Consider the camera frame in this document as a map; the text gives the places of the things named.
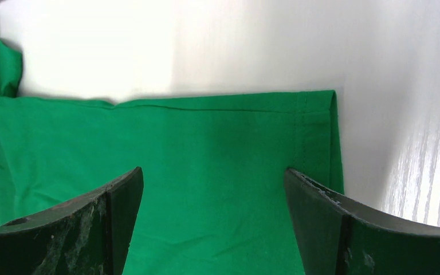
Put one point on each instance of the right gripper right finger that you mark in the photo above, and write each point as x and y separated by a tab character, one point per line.
338	235

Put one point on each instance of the green t shirt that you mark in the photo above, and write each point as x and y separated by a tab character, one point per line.
213	201

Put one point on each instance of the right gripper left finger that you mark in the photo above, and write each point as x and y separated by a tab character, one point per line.
89	234

